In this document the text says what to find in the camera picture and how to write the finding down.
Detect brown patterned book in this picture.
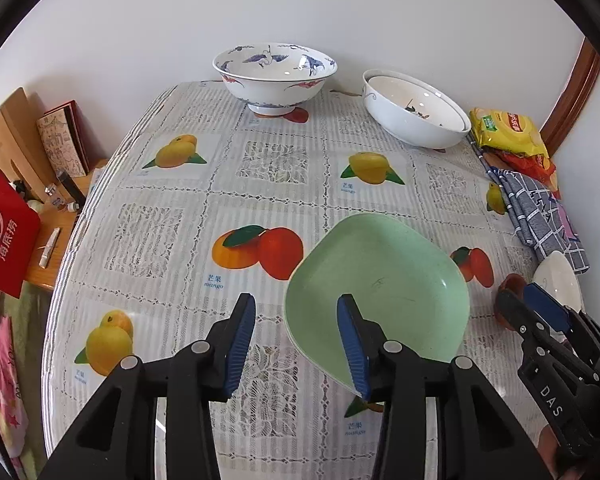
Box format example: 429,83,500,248
35,100,91,178

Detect person's right hand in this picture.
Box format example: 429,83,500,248
536,426,583,480

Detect wooden side table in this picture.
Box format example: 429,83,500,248
24,159,109,294

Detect yellow chips bag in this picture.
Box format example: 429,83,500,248
469,107,548,157

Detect blue white patterned bowl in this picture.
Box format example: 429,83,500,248
212,42,338,117

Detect large white ceramic bowl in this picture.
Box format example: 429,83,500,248
363,70,471,150

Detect brown wooden door frame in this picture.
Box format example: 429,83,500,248
540,38,600,156

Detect red paper bag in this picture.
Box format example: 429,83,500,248
0,170,41,298

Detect red chips bag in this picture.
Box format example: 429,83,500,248
496,150,560,198

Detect brown clay bowl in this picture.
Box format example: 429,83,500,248
493,273,527,332

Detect green square plastic plate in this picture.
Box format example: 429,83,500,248
284,214,470,390

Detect fruit print tablecloth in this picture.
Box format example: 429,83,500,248
42,81,536,479

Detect pink floral fabric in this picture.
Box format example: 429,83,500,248
0,292,36,479

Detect grey checked folded cloth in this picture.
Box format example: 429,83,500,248
467,134,591,274

